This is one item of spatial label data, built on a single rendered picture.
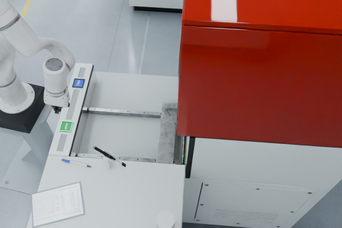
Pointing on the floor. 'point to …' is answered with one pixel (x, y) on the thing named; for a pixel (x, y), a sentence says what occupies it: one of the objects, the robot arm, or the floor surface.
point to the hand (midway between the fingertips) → (57, 108)
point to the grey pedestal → (29, 155)
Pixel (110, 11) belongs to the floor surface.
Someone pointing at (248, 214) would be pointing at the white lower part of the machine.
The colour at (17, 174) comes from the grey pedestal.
